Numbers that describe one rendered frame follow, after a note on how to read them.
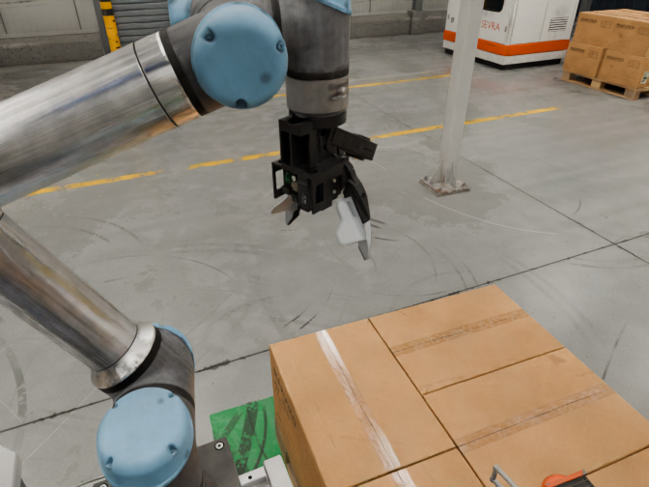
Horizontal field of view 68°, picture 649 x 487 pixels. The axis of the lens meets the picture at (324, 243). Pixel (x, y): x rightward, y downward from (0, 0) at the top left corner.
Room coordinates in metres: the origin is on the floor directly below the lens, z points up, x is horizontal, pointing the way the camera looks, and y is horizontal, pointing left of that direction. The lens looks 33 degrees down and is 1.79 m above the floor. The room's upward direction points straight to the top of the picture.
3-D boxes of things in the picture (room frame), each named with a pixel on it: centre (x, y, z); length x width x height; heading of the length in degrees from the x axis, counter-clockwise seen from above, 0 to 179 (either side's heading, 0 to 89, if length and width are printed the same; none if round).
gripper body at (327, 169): (0.58, 0.01, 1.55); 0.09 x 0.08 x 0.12; 140
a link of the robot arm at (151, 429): (0.40, 0.24, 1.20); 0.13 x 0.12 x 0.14; 14
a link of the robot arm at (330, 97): (0.58, 0.01, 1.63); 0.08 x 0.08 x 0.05
